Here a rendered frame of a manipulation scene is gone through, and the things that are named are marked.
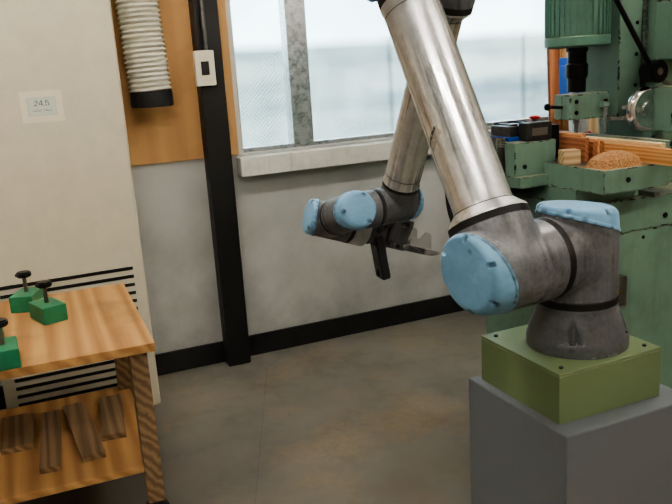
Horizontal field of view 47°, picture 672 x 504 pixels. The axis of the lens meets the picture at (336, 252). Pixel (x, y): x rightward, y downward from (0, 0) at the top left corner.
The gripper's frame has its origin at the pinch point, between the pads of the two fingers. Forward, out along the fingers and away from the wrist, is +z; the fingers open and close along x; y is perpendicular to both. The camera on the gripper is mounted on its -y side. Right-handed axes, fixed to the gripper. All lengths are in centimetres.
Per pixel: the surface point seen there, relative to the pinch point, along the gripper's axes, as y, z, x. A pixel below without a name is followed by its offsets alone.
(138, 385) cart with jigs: -52, -63, 18
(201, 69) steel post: 40, -45, 115
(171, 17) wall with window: 56, -58, 124
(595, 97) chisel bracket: 53, 37, -3
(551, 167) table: 30.3, 24.2, -9.5
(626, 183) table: 30, 32, -29
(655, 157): 38, 38, -30
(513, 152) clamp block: 31.4, 13.7, -5.8
